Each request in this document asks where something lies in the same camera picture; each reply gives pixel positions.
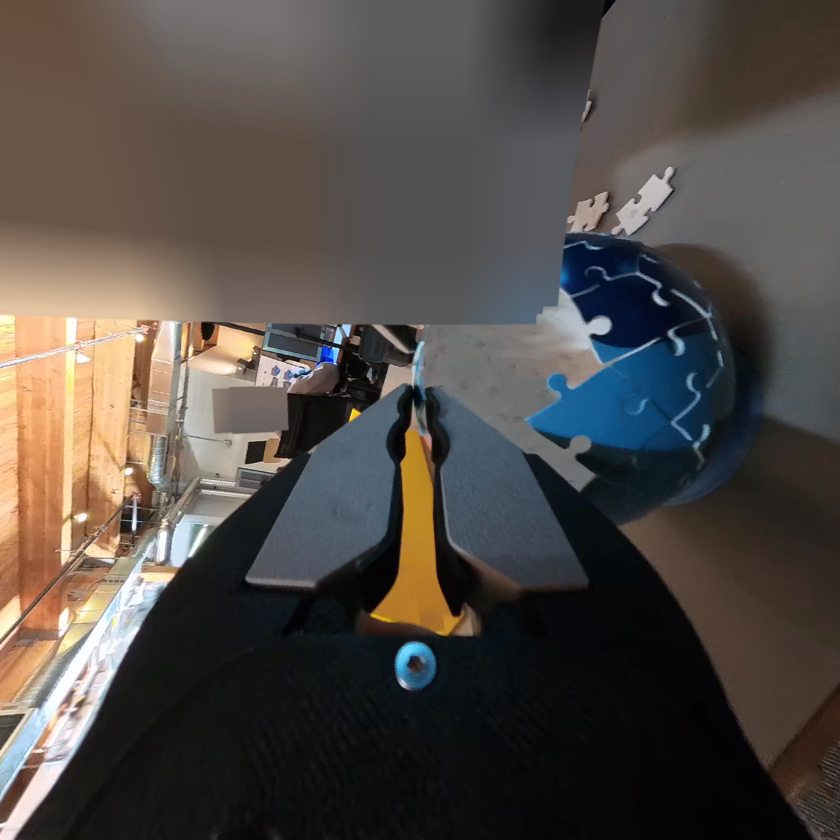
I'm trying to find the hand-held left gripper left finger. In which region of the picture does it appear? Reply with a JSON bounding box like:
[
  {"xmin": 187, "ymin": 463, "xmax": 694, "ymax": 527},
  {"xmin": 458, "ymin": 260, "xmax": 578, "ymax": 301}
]
[{"xmin": 244, "ymin": 383, "xmax": 415, "ymax": 608}]

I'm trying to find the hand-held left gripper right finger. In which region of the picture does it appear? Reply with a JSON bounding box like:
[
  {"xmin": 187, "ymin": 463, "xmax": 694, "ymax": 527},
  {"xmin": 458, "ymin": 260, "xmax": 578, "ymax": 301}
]
[{"xmin": 425, "ymin": 386, "xmax": 590, "ymax": 616}]

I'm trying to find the blue cartoon puzzle ball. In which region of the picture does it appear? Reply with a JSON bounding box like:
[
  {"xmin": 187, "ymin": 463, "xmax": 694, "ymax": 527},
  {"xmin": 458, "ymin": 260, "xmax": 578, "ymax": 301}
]
[{"xmin": 415, "ymin": 233, "xmax": 736, "ymax": 526}]

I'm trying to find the yellow plastic bin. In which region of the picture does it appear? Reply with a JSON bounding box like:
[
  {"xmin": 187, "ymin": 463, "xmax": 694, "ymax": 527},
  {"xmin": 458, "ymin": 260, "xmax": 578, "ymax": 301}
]
[{"xmin": 367, "ymin": 420, "xmax": 476, "ymax": 637}]

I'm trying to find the silver ventilation duct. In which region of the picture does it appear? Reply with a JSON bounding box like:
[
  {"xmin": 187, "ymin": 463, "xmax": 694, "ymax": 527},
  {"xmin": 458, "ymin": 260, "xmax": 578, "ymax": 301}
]
[{"xmin": 146, "ymin": 322, "xmax": 193, "ymax": 492}]

